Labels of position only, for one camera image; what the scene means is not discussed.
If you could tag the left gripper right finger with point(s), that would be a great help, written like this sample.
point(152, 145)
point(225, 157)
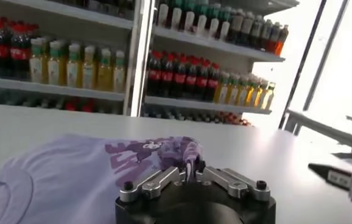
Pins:
point(234, 182)

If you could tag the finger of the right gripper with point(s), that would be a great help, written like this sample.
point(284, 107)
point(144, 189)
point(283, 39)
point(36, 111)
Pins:
point(334, 178)

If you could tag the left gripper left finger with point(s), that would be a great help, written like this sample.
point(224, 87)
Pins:
point(154, 184)

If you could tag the purple t-shirt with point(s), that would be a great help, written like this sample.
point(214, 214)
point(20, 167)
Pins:
point(72, 182)

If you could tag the grey metal drinks shelf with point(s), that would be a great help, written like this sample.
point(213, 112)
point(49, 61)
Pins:
point(209, 106)
point(57, 89)

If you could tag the black metal pole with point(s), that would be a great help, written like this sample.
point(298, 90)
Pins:
point(304, 61)

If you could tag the red drink bottle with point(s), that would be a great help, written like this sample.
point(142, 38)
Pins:
point(282, 42)
point(274, 39)

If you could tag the dark bottle blue-white label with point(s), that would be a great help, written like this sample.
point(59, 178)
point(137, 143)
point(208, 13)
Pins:
point(256, 32)
point(265, 35)

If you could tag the dark tea bottle white label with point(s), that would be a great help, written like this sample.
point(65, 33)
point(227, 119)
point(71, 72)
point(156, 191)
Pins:
point(214, 26)
point(202, 23)
point(176, 18)
point(163, 15)
point(224, 30)
point(189, 20)

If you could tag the dark bottle beige label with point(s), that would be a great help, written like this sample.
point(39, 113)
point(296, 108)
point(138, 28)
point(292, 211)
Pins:
point(235, 27)
point(246, 30)

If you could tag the grey metal frame rack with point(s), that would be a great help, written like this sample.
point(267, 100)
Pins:
point(316, 121)

